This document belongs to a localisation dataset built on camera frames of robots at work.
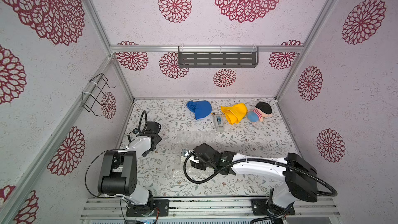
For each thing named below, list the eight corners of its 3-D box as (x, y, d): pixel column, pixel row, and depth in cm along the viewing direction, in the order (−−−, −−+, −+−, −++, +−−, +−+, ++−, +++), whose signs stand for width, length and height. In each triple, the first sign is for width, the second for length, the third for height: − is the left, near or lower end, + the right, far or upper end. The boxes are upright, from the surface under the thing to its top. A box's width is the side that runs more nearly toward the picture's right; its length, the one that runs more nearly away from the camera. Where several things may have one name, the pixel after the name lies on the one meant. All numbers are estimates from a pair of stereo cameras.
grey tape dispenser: (214, 131, 104) (214, 128, 100) (213, 118, 111) (213, 114, 107) (223, 131, 104) (224, 128, 100) (221, 118, 111) (222, 114, 107)
